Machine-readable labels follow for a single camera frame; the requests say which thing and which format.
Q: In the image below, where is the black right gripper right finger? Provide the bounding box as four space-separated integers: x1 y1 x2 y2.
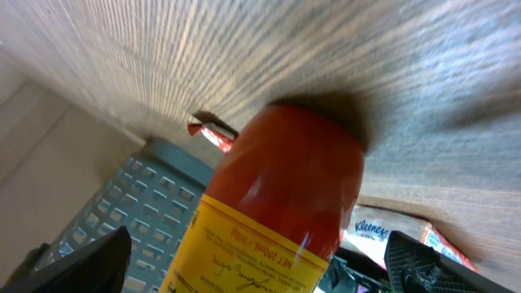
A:
384 230 514 293

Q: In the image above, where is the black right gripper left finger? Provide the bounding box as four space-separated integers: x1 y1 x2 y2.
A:
1 226 132 293

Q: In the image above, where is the red pink small carton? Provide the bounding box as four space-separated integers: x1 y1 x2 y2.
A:
340 204 478 273

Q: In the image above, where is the red yellow sauce bottle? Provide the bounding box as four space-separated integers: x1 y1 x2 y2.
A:
160 104 364 292

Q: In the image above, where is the red snack bar wrapper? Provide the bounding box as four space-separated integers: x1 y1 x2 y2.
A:
187 123 236 154

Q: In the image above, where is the grey plastic shopping basket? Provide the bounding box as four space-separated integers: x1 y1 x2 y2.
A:
34 138 213 292

